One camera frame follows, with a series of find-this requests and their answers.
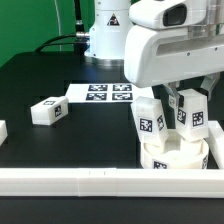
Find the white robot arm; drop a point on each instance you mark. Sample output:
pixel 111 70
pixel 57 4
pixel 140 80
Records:
pixel 107 36

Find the white round stool seat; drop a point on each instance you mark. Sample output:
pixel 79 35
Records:
pixel 177 154

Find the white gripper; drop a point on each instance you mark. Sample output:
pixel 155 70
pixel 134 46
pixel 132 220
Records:
pixel 174 40

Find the white left fence bar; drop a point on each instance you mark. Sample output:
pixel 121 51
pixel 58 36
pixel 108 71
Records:
pixel 3 131

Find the white marker sheet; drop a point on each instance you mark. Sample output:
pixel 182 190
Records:
pixel 106 93

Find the white front fence bar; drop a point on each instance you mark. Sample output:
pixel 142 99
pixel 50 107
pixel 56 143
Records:
pixel 84 182

